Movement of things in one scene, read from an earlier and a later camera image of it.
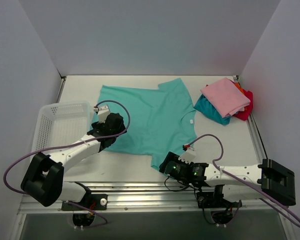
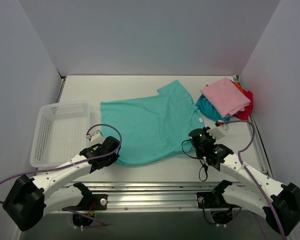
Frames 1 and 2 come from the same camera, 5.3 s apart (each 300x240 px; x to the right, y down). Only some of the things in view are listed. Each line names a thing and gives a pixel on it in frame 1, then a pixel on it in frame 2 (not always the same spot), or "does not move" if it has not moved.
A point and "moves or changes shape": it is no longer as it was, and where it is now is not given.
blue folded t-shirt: x=205 y=107 does not move
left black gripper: x=116 y=122 → x=112 y=144
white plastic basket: x=61 y=124 does not move
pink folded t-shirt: x=227 y=98 does not move
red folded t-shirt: x=244 y=115 does not move
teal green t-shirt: x=157 y=121 moves or changes shape
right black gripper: x=163 y=163 → x=201 y=152
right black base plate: x=212 y=200 does not move
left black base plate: x=95 y=202 does not move
